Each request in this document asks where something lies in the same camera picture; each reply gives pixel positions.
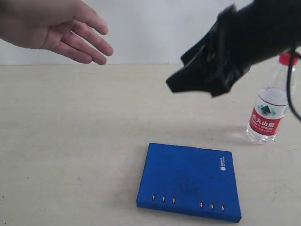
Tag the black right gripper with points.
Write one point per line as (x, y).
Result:
(225, 49)

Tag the clear water bottle red cap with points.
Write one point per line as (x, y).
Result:
(271, 104)

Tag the blue ring binder notebook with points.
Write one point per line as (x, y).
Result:
(190, 180)

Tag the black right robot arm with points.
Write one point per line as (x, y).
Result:
(275, 27)

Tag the person's bare hand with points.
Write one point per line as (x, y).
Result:
(70, 28)

